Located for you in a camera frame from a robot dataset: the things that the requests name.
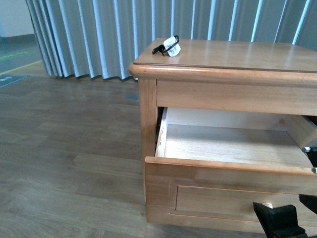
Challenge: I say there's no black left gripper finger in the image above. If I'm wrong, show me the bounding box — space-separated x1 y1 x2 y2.
253 202 306 238

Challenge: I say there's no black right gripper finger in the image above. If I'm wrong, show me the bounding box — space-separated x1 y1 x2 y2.
299 194 317 214

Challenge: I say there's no pale round top drawer knob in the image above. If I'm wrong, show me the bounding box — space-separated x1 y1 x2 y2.
262 202 273 209

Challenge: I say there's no wooden drawer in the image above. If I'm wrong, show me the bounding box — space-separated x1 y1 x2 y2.
145 108 317 234

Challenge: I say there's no light wooden nightstand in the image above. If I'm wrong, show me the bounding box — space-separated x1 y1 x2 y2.
129 40 317 194

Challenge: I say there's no grey pleated curtain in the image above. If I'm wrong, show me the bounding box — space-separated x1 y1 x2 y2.
27 0 317 78

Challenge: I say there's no green floor sign sticker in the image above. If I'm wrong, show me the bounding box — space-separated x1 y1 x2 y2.
0 74 27 88

